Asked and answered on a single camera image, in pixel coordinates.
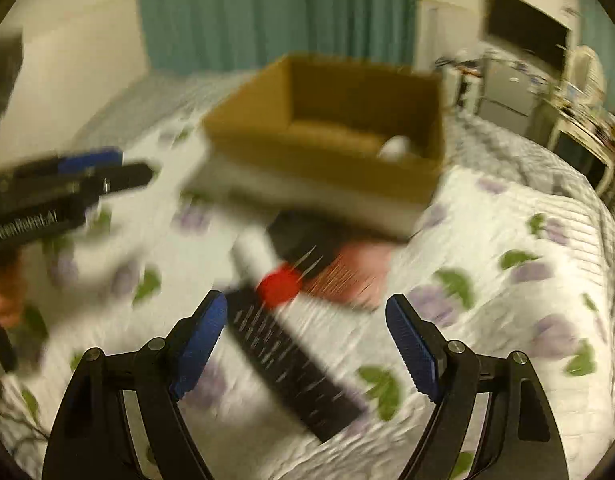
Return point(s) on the person's left hand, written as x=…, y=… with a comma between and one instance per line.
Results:
x=13, y=287

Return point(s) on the black square box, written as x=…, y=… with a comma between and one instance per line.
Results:
x=307, y=242

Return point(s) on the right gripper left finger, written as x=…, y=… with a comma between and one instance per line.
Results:
x=90, y=437

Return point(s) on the black wall television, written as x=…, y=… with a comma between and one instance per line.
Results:
x=525, y=27

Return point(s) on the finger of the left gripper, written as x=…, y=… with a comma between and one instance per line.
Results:
x=71, y=163
x=117, y=179

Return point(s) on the brown cardboard box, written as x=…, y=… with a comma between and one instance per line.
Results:
x=304, y=133

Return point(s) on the white cylindrical bottle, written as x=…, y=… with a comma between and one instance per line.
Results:
x=398, y=149

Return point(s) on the white dressing table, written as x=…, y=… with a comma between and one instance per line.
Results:
x=585, y=133

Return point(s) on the red patterned card box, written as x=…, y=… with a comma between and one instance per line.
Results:
x=357, y=278

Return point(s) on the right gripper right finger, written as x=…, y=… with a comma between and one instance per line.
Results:
x=519, y=438

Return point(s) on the narrow green window curtain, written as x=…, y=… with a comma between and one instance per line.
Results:
x=598, y=32

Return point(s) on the grey checkered bed sheet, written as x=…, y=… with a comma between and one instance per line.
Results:
x=472, y=143

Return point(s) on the white bottle red cap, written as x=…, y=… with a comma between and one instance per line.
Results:
x=274, y=281

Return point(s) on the white floral quilt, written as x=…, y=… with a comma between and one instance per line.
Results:
x=516, y=251

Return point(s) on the white oval vanity mirror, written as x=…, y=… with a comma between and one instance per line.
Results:
x=585, y=72

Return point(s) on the silver mini fridge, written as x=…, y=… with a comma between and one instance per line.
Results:
x=507, y=100

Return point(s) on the large green curtain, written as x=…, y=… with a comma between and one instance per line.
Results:
x=188, y=36

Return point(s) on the black remote control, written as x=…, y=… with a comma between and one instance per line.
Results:
x=323, y=406

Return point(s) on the white suitcase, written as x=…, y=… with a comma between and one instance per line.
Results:
x=461, y=83

